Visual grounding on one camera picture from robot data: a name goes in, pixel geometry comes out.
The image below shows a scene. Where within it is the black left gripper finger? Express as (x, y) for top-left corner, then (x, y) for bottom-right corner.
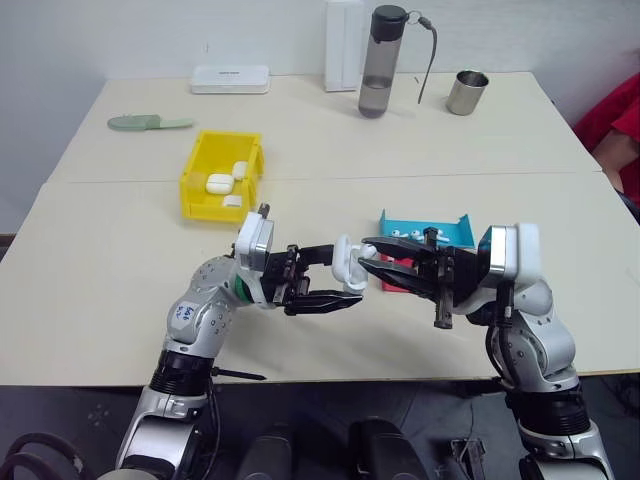
(298, 243), (337, 267)
(283, 292), (364, 317)

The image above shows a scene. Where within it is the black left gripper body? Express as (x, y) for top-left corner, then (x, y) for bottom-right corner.
(257, 244), (311, 308)

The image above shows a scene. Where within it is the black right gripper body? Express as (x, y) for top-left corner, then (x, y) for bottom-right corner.
(422, 226), (485, 330)

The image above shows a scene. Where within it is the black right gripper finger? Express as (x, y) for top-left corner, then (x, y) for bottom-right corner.
(361, 236), (437, 262)
(365, 259), (438, 302)

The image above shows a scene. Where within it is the yellow plastic bin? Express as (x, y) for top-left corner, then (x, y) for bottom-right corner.
(179, 130), (266, 223)

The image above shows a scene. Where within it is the red tray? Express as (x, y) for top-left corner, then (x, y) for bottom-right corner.
(380, 253), (417, 295)

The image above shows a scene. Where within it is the teal tray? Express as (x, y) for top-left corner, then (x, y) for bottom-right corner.
(376, 208), (476, 252)

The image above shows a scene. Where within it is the dark rounded shape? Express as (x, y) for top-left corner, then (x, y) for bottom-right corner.
(347, 417), (427, 480)
(238, 433), (294, 480)

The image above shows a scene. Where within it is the metal cup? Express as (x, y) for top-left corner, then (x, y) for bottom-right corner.
(445, 69), (491, 117)

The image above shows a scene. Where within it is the grey translucent water bottle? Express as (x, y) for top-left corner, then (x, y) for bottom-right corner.
(357, 4), (412, 120)

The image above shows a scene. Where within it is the flat white box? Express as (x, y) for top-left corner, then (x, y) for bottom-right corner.
(189, 64), (273, 96)

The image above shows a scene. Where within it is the tall white box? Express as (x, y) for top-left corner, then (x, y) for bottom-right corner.
(324, 0), (367, 94)

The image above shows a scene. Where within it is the green shoehorn tool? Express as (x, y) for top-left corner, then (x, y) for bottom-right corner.
(107, 113), (196, 134)

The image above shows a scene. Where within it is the person in red shirt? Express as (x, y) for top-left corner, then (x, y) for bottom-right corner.
(572, 71), (640, 224)

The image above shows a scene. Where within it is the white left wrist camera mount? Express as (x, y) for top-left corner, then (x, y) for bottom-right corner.
(234, 203), (278, 274)

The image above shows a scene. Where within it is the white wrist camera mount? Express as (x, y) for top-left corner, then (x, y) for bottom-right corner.
(234, 203), (278, 274)
(477, 222), (542, 292)

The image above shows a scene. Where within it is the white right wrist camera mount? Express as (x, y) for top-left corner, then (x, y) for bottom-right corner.
(477, 222), (542, 292)

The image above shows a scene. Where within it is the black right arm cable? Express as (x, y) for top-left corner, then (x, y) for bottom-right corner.
(486, 282), (517, 385)

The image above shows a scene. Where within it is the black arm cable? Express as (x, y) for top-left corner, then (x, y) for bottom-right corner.
(202, 372), (224, 480)
(486, 282), (517, 385)

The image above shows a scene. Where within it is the black cable tie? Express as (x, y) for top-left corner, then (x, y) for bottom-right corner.
(209, 366), (267, 382)

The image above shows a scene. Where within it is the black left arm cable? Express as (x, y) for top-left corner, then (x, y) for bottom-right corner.
(202, 372), (224, 480)

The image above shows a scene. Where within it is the metal bracket under table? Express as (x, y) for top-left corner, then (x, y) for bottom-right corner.
(448, 437), (487, 480)

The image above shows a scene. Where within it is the grey bottle strap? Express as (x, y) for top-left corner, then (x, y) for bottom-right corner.
(407, 11), (439, 106)

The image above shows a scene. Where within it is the dark looped hose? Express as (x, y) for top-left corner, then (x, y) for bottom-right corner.
(0, 432), (85, 480)

